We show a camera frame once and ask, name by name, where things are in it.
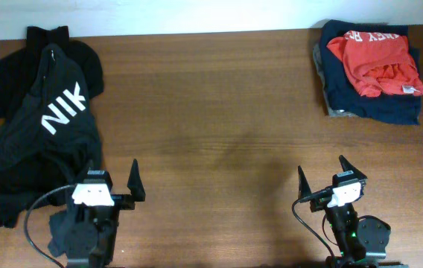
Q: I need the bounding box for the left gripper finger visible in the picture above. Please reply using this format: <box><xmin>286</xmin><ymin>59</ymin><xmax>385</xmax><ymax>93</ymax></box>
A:
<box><xmin>73</xmin><ymin>159</ymin><xmax>93</xmax><ymax>184</ymax></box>
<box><xmin>127</xmin><ymin>159</ymin><xmax>146</xmax><ymax>202</ymax></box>

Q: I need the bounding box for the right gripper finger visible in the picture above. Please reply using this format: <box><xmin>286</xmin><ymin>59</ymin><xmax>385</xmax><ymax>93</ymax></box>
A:
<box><xmin>339</xmin><ymin>155</ymin><xmax>367</xmax><ymax>179</ymax></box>
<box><xmin>297</xmin><ymin>165</ymin><xmax>312</xmax><ymax>200</ymax></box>

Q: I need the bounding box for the red soccer t-shirt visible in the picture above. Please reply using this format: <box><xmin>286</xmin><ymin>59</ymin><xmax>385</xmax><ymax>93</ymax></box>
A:
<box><xmin>327</xmin><ymin>31</ymin><xmax>423</xmax><ymax>98</ymax></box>

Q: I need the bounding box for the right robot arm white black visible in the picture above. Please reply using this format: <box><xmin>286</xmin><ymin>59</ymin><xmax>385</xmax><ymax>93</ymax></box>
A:
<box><xmin>291</xmin><ymin>156</ymin><xmax>405</xmax><ymax>268</ymax></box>

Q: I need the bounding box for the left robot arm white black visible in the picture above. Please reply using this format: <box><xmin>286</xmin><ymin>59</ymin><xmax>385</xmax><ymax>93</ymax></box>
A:
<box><xmin>62</xmin><ymin>159</ymin><xmax>146</xmax><ymax>267</ymax></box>

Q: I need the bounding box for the black Nike t-shirt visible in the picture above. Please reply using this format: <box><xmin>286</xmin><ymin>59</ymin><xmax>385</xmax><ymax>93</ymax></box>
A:
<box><xmin>0</xmin><ymin>44</ymin><xmax>102</xmax><ymax>229</ymax></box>

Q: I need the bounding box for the folded navy blue shirt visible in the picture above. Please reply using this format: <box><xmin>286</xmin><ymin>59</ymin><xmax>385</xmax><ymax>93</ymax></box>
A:
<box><xmin>318</xmin><ymin>19</ymin><xmax>422</xmax><ymax>125</ymax></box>

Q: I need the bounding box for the black mesh garment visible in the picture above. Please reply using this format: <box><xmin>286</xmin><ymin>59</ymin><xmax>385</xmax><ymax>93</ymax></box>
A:
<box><xmin>0</xmin><ymin>26</ymin><xmax>104</xmax><ymax>118</ymax></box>

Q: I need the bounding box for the right black cable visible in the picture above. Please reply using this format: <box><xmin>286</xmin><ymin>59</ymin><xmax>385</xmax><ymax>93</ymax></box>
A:
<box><xmin>291</xmin><ymin>188</ymin><xmax>339</xmax><ymax>261</ymax></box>

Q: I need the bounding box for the black cable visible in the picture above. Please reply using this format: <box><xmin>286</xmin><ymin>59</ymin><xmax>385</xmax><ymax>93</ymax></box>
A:
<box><xmin>291</xmin><ymin>188</ymin><xmax>339</xmax><ymax>261</ymax></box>
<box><xmin>23</xmin><ymin>184</ymin><xmax>77</xmax><ymax>268</ymax></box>

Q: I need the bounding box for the left black cable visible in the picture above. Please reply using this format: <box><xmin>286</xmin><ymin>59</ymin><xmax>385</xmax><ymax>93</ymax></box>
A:
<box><xmin>23</xmin><ymin>184</ymin><xmax>77</xmax><ymax>268</ymax></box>

